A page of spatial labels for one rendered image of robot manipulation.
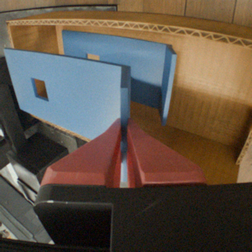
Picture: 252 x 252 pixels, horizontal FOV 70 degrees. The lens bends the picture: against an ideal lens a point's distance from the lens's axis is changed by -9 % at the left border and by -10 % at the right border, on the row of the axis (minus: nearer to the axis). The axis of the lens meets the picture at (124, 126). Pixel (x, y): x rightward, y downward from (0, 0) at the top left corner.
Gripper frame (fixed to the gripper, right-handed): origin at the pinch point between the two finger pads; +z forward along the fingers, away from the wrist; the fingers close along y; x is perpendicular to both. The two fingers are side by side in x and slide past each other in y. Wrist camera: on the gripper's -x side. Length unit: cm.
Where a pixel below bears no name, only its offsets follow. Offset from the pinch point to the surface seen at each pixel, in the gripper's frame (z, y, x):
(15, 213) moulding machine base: 233, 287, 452
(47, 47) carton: 15.0, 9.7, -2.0
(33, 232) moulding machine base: 189, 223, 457
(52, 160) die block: 15.4, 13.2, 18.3
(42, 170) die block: 13.0, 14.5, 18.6
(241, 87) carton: 5.0, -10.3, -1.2
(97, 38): 12.6, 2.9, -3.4
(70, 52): 14.9, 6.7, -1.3
